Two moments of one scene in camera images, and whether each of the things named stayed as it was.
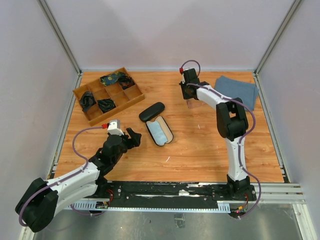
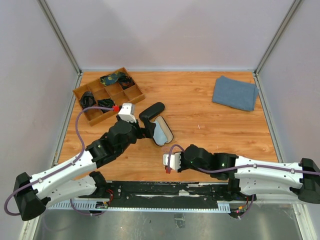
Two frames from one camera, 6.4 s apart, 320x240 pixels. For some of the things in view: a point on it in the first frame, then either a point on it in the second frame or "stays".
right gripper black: (185, 96) → (182, 166)
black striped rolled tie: (87, 99) stays
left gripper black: (134, 141) → (143, 132)
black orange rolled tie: (126, 81) stays
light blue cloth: (157, 133) stays
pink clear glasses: (192, 103) → (166, 150)
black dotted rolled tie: (106, 104) stays
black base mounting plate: (172, 194) stays
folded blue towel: (234, 89) stays
